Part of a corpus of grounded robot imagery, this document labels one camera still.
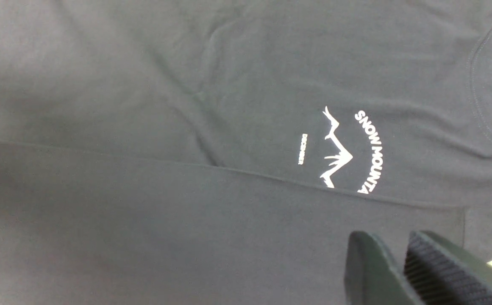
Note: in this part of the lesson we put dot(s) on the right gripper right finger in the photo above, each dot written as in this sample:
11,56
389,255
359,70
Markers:
443,273

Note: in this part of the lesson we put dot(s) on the dark gray long-sleeved shirt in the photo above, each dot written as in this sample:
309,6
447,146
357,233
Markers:
220,152

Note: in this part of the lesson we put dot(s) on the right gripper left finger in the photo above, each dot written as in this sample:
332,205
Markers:
372,276

